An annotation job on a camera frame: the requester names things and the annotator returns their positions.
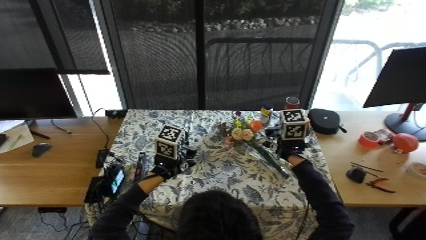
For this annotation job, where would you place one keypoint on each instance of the person's left hand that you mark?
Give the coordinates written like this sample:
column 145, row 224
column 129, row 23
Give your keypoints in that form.
column 165, row 170

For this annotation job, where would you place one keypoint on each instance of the dark grey computer mouse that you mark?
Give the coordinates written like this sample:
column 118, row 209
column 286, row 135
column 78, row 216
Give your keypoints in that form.
column 40, row 149

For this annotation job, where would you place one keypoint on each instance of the black power bank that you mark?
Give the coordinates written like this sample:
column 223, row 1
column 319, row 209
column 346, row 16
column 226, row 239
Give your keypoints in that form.
column 101, row 158

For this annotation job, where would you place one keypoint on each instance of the red tape roll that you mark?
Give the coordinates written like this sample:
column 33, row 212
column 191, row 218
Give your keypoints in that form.
column 367, row 139

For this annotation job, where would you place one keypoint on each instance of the black chair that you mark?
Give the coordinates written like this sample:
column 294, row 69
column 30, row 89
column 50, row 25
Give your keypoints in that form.
column 407, row 224

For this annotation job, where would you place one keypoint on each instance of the white marker cube glove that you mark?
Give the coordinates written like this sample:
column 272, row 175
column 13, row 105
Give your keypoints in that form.
column 294, row 124
column 169, row 142

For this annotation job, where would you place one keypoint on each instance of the red and grey can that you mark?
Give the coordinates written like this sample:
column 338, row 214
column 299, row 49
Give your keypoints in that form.
column 291, row 102

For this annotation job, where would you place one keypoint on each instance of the blue floral white tablecloth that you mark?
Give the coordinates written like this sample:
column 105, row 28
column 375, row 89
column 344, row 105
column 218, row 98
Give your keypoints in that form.
column 221, row 173

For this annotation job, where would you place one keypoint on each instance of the small black box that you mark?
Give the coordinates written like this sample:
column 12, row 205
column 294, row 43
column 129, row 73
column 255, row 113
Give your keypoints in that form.
column 355, row 174

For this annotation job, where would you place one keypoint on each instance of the black power adapter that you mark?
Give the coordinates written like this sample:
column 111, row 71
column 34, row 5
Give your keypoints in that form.
column 115, row 113

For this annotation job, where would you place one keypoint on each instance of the green pen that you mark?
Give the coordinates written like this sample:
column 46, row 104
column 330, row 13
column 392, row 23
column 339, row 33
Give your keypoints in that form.
column 16, row 141

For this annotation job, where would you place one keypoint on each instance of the flower bouquet with green stems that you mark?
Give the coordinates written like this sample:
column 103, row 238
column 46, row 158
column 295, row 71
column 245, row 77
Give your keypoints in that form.
column 242, row 134

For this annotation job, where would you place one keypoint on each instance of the thin dark stick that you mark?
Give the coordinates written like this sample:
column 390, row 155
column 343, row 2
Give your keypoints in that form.
column 366, row 167

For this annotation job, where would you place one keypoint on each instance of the flat black box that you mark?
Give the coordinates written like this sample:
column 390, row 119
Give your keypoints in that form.
column 93, row 190

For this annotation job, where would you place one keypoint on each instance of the black oval zip case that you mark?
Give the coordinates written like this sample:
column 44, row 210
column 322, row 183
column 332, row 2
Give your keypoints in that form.
column 323, row 121

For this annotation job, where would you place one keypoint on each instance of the black pen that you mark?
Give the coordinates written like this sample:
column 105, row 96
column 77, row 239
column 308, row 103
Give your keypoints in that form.
column 38, row 134

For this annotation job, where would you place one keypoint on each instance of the white marker cube left glove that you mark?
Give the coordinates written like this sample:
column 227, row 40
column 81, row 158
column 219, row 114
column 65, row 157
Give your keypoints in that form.
column 169, row 142

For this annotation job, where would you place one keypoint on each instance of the black computer monitor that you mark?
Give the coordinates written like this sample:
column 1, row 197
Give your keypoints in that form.
column 30, row 95

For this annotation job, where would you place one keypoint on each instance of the blue yellow labelled bottle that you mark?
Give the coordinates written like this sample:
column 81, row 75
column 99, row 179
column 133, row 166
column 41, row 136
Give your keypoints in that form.
column 266, row 114

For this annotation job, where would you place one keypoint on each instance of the black monitor with red stand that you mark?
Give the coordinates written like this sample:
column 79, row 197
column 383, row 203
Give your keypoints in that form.
column 399, row 78

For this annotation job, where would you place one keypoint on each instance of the red round ball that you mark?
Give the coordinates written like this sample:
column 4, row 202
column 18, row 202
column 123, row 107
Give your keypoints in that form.
column 404, row 142

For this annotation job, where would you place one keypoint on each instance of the person's right hand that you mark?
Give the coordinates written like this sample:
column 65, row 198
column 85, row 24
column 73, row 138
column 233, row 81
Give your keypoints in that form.
column 290, row 149

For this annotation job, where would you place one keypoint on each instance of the slim black tool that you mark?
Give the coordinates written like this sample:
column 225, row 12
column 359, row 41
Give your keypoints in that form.
column 139, row 165

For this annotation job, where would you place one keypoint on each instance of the white marker cube right glove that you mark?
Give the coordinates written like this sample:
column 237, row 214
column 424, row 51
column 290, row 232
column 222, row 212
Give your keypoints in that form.
column 294, row 124

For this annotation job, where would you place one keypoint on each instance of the white tape roll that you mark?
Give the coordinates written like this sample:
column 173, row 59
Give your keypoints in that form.
column 416, row 170

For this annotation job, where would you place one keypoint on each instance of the smartphone with lit screen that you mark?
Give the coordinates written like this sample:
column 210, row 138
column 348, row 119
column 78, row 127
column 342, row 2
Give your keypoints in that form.
column 117, row 180

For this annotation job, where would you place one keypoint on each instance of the the person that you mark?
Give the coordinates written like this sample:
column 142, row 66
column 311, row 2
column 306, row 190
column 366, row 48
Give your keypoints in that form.
column 217, row 218

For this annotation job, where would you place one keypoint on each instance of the white paper sheet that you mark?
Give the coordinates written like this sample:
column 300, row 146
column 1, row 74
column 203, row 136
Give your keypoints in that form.
column 13, row 137

